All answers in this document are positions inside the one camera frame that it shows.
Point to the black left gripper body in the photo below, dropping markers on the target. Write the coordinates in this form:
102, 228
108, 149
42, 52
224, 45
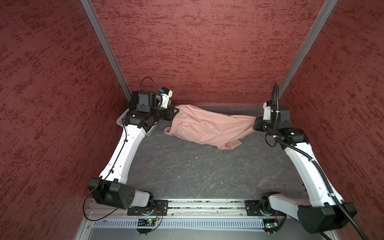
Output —
159, 112

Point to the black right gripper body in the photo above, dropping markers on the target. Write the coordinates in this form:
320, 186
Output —
265, 125

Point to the pink shorts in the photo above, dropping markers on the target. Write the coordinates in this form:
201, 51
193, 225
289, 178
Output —
203, 127

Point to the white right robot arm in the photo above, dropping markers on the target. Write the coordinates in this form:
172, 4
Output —
324, 209

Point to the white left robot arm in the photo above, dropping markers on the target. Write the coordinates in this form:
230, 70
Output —
110, 187

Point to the white plastic laundry basket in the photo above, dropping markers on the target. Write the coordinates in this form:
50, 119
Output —
120, 123

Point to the right circuit board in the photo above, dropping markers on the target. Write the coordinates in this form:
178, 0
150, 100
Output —
270, 225

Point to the circuit board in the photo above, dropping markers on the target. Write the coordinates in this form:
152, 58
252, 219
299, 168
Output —
146, 223
270, 225

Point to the left circuit board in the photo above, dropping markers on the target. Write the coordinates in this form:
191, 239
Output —
146, 223

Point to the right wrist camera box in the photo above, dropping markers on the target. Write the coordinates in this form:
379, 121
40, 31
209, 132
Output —
271, 112

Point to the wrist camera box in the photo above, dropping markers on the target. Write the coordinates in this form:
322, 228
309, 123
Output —
271, 112
146, 101

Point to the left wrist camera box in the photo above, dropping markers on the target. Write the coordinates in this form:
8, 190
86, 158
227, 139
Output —
146, 101

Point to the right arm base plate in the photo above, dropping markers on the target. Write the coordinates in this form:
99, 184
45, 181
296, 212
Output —
253, 209

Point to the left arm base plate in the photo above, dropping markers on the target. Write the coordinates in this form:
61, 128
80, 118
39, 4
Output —
153, 208

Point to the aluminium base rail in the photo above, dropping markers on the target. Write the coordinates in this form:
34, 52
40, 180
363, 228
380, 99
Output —
183, 208

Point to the white slotted cable duct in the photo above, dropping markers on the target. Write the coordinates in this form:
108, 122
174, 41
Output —
194, 224

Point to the left aluminium corner post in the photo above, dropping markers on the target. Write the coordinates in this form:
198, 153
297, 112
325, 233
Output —
95, 22

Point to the aluminium corner post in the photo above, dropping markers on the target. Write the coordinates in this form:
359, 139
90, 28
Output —
317, 26
95, 22

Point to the right aluminium corner post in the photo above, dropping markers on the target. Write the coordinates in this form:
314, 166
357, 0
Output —
317, 26

